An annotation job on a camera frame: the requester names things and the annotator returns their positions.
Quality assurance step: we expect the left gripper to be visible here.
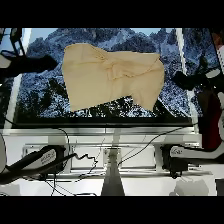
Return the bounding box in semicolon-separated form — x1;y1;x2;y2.
20;54;60;74

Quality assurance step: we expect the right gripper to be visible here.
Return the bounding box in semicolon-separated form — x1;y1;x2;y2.
171;70;202;92

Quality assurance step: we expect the beige garment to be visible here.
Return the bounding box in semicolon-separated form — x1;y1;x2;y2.
61;43;166;113

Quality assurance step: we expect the black cable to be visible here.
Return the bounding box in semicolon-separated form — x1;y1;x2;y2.
43;126;100;197
117;123;200;166

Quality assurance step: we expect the silver frame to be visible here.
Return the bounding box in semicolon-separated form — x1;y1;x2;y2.
0;127;224;197

